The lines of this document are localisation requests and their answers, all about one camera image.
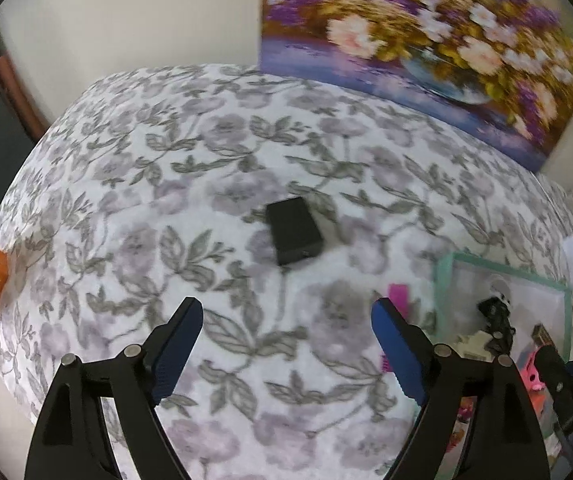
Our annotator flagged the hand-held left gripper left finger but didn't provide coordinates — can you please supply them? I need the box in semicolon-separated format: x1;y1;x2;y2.
24;296;204;480

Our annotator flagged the black rectangular box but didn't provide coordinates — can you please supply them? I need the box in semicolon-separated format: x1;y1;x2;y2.
265;197;325;267

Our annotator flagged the teal rimmed white tray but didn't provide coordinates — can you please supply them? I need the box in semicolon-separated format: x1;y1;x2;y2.
434;252;573;436

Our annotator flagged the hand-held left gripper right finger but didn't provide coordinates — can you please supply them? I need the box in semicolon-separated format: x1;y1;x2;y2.
371;296;552;480

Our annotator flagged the cream hair claw clip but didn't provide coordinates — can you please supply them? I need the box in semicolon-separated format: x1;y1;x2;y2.
454;332;492;361

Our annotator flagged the grey floral blanket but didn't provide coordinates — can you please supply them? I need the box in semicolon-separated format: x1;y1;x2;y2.
0;64;573;480

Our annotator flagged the white wrist band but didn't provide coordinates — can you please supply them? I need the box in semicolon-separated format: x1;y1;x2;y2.
489;275;513;306

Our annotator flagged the floral painting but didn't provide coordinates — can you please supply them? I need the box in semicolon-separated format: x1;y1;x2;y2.
259;0;573;173

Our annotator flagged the orange and blue toy knife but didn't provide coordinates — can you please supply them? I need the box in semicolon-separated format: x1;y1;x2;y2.
519;350;550;392

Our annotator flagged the pink toy dog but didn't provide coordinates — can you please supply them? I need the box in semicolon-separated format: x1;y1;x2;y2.
454;395;480;441

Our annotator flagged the purple lighter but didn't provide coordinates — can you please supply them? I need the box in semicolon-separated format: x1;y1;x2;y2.
381;282;412;376

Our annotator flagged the black toy car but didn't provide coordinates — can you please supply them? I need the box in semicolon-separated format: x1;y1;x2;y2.
477;296;516;356

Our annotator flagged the gold lighter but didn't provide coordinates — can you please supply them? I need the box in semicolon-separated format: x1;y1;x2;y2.
531;324;555;349

